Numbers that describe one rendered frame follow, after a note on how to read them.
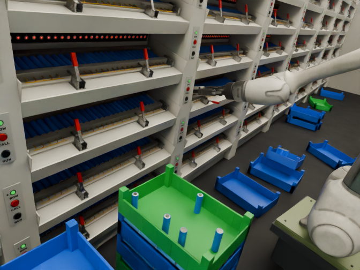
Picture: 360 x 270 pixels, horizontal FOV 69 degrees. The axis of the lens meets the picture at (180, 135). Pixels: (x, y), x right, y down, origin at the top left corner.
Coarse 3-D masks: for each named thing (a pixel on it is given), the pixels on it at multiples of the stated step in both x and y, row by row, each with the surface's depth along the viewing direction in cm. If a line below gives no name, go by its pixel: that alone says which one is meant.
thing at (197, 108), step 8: (232, 80) 167; (240, 80) 164; (216, 96) 142; (224, 96) 146; (192, 104) 117; (200, 104) 129; (208, 104) 132; (216, 104) 139; (192, 112) 122; (200, 112) 129
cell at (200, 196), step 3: (198, 195) 74; (201, 195) 74; (198, 198) 74; (201, 198) 73; (198, 201) 74; (201, 201) 74; (195, 204) 75; (198, 204) 74; (195, 207) 75; (198, 207) 75; (195, 210) 76; (198, 210) 75; (195, 213) 76; (198, 213) 76
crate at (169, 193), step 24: (168, 168) 82; (120, 192) 70; (144, 192) 79; (168, 192) 83; (192, 192) 80; (144, 216) 65; (192, 216) 75; (216, 216) 76; (240, 216) 70; (168, 240) 61; (192, 240) 67; (240, 240) 66; (192, 264) 57; (216, 264) 58
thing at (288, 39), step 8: (280, 8) 202; (288, 8) 199; (296, 8) 196; (296, 16) 197; (296, 32) 202; (280, 40) 209; (288, 40) 205; (296, 40) 210; (288, 56) 209; (272, 64) 218; (280, 64) 214; (288, 64) 218; (264, 128) 238
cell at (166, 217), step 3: (165, 216) 65; (168, 216) 65; (165, 219) 64; (168, 219) 64; (165, 222) 65; (168, 222) 65; (162, 225) 66; (165, 225) 65; (168, 225) 65; (162, 228) 66; (165, 228) 66; (168, 228) 66; (165, 231) 66; (168, 231) 67
